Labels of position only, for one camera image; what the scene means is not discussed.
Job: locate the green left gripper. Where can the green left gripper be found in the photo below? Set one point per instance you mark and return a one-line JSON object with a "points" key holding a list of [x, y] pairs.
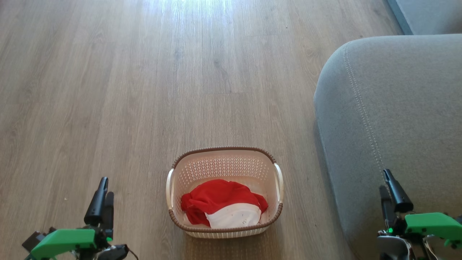
{"points": [[65, 241]]}

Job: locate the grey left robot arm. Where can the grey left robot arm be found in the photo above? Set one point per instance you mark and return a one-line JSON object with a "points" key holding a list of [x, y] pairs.
{"points": [[113, 252]]}

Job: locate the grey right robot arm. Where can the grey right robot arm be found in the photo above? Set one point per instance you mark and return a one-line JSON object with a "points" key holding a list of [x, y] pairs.
{"points": [[393, 248]]}

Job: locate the grey fabric sofa cushion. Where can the grey fabric sofa cushion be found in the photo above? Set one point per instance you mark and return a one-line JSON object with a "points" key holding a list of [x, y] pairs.
{"points": [[433, 16]]}

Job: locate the beige plastic laundry basket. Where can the beige plastic laundry basket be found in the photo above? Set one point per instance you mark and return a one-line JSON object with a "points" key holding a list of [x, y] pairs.
{"points": [[223, 164]]}

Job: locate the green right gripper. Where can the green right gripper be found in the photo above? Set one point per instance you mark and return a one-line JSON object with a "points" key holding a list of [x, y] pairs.
{"points": [[431, 224]]}

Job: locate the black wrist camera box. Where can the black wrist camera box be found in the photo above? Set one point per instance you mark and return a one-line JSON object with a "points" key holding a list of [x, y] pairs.
{"points": [[34, 241]]}

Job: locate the red and white garment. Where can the red and white garment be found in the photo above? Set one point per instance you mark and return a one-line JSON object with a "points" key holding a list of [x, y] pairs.
{"points": [[220, 202]]}

